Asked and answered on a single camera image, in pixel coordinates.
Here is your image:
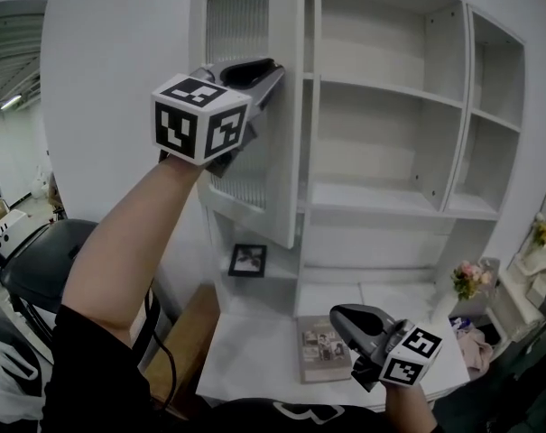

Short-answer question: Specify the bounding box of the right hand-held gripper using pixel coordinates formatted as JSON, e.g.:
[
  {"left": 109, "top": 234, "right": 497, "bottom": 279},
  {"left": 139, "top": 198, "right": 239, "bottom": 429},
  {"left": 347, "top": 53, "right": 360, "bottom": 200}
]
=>
[{"left": 329, "top": 303, "right": 444, "bottom": 393}]

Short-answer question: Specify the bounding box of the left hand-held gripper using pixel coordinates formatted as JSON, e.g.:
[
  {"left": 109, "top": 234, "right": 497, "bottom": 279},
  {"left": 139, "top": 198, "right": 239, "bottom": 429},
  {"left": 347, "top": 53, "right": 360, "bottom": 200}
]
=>
[{"left": 150, "top": 56, "right": 287, "bottom": 179}]

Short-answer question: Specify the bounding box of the white ribbed-glass cabinet door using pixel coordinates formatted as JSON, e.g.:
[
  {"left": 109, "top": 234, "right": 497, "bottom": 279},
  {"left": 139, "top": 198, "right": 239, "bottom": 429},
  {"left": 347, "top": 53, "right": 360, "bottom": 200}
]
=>
[{"left": 189, "top": 0, "right": 307, "bottom": 250}]

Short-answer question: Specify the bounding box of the person's left forearm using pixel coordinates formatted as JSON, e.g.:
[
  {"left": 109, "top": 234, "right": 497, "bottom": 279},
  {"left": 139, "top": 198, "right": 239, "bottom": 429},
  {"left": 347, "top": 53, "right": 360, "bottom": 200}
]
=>
[{"left": 60, "top": 152, "right": 207, "bottom": 347}]

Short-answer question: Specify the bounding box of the person's right forearm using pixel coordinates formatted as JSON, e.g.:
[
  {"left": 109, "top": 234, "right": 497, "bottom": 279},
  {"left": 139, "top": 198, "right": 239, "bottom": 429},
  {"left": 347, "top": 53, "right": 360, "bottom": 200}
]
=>
[{"left": 382, "top": 379, "right": 437, "bottom": 433}]

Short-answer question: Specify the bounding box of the white open-shelf cabinet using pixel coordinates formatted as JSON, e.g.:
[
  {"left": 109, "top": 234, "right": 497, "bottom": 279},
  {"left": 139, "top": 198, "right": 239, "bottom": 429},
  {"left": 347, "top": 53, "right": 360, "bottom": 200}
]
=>
[{"left": 204, "top": 0, "right": 527, "bottom": 320}]

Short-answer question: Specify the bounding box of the grey photo book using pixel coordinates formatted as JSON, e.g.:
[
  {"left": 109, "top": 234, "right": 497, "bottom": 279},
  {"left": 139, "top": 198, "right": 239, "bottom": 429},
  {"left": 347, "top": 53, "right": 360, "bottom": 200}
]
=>
[{"left": 295, "top": 314, "right": 353, "bottom": 385}]

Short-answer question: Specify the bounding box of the pink flower bouquet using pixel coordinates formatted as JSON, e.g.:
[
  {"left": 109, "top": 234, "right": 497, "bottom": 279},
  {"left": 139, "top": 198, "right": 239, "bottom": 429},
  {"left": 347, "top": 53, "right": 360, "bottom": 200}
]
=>
[{"left": 449, "top": 259, "right": 495, "bottom": 301}]

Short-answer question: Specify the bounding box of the pink cloth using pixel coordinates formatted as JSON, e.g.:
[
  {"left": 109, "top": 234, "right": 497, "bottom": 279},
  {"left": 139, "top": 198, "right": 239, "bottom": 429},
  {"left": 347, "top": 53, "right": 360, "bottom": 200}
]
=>
[{"left": 451, "top": 317, "right": 495, "bottom": 372}]

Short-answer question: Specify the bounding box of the brown wooden board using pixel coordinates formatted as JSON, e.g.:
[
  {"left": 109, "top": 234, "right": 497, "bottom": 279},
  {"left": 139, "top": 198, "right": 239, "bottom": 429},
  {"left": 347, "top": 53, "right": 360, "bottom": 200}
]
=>
[{"left": 143, "top": 281, "right": 222, "bottom": 419}]

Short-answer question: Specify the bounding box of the yellow flower bouquet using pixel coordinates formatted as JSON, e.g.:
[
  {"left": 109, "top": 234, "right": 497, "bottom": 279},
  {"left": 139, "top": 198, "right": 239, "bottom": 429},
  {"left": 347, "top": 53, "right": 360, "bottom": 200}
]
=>
[{"left": 531, "top": 213, "right": 546, "bottom": 248}]

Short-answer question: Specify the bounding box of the person's black shirt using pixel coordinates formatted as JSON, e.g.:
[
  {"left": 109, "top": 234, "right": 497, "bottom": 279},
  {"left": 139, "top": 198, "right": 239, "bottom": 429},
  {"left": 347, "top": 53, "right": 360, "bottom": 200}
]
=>
[{"left": 39, "top": 303, "right": 439, "bottom": 433}]

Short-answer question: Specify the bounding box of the black chair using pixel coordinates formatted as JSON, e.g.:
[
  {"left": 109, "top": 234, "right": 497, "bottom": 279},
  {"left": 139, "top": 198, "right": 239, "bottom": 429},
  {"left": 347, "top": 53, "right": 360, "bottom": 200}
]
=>
[{"left": 0, "top": 217, "right": 162, "bottom": 365}]

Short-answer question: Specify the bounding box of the white appliance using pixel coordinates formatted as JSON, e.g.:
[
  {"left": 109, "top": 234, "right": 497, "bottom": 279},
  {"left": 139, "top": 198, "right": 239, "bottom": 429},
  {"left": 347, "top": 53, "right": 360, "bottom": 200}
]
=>
[{"left": 0, "top": 208, "right": 29, "bottom": 261}]

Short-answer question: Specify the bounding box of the white plastic bag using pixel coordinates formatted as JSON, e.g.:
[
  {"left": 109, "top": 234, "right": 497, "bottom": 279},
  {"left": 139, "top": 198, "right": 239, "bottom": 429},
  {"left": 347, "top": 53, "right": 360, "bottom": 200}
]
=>
[{"left": 0, "top": 330, "right": 46, "bottom": 426}]

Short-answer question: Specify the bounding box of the black picture frame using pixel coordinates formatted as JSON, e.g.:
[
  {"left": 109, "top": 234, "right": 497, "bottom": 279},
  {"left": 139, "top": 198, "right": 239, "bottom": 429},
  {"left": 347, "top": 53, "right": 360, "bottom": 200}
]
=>
[{"left": 227, "top": 243, "right": 268, "bottom": 279}]

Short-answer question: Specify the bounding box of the black cable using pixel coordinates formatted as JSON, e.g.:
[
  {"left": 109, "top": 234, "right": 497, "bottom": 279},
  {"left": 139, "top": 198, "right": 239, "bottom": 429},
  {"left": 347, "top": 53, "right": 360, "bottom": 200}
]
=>
[{"left": 143, "top": 277, "right": 179, "bottom": 410}]

